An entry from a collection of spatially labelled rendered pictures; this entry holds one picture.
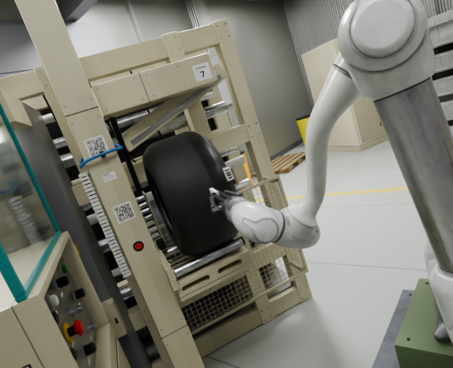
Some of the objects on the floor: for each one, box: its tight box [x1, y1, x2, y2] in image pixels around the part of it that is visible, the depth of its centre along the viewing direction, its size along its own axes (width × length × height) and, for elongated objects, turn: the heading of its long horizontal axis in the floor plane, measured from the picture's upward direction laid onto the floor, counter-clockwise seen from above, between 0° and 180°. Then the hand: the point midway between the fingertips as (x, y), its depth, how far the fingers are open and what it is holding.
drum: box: [296, 114, 311, 146], centre depth 825 cm, size 45×46×71 cm
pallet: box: [251, 152, 305, 177], centre depth 690 cm, size 122×84×11 cm
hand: (214, 193), depth 128 cm, fingers closed
